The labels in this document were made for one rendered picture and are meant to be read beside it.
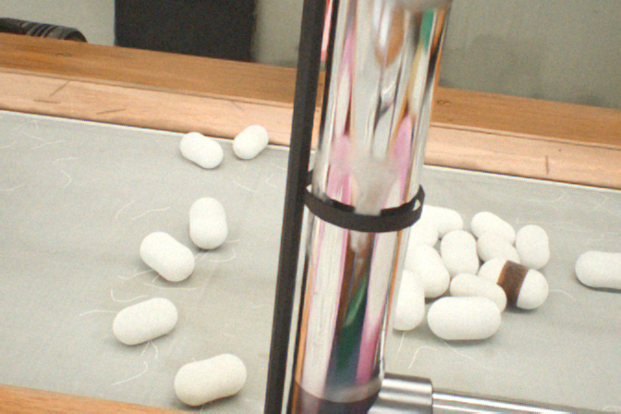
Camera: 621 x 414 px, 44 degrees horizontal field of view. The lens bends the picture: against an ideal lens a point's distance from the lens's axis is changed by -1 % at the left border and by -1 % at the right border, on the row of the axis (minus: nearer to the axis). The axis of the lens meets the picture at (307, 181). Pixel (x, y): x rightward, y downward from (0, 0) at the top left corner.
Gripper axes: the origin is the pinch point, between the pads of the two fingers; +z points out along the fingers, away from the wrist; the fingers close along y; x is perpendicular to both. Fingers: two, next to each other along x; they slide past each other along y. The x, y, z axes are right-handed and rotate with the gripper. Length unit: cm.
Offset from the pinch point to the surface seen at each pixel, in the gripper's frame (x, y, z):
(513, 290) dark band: -3.5, 12.5, 15.9
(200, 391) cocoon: -10.3, -1.7, 24.5
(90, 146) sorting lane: 5.7, -15.4, 7.1
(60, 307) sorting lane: -5.8, -10.0, 21.0
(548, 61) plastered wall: 167, 59, -118
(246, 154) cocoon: 5.6, -4.4, 6.1
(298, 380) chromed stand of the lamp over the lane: -24.3, 2.8, 25.6
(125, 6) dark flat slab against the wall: 154, -75, -107
